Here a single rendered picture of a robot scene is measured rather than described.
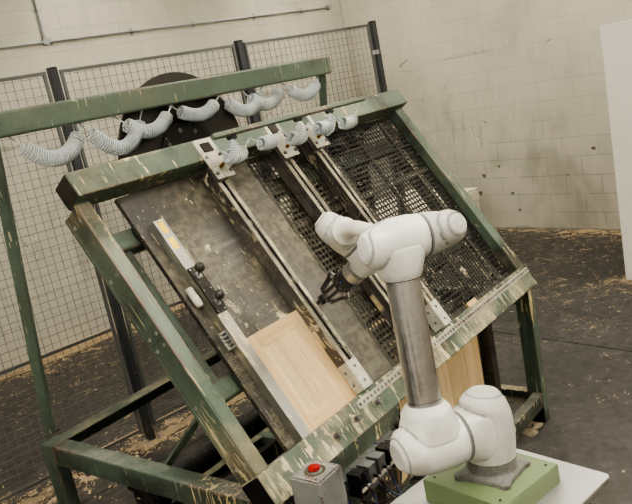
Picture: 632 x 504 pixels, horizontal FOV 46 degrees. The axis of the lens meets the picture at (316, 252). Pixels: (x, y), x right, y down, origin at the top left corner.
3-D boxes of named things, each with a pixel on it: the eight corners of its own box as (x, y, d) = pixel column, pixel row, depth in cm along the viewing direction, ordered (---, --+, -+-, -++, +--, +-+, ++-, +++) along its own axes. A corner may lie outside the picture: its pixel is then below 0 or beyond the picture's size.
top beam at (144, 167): (69, 212, 258) (79, 196, 252) (53, 190, 260) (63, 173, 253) (397, 113, 423) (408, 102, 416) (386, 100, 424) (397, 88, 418)
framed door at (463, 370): (398, 481, 341) (402, 482, 340) (377, 371, 329) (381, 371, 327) (482, 395, 408) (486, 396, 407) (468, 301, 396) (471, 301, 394)
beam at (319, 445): (260, 518, 244) (278, 508, 237) (239, 487, 246) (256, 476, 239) (522, 292, 409) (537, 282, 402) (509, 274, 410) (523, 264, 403)
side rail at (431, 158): (503, 279, 404) (517, 269, 397) (382, 122, 421) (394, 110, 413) (508, 275, 410) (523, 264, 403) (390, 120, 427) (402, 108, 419)
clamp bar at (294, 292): (351, 399, 286) (389, 373, 271) (180, 157, 304) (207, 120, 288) (365, 387, 294) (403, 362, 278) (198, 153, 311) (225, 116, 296)
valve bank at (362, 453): (369, 536, 253) (356, 473, 247) (335, 526, 262) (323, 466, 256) (439, 461, 290) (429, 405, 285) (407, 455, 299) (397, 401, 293)
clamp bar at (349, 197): (433, 334, 335) (469, 309, 320) (282, 130, 353) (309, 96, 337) (443, 326, 343) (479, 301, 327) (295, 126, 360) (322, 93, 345)
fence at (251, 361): (296, 443, 261) (302, 439, 258) (148, 227, 275) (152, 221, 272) (305, 436, 265) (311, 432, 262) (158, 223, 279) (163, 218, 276)
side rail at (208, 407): (240, 486, 246) (257, 475, 239) (64, 222, 262) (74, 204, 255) (252, 477, 251) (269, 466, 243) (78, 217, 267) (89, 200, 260)
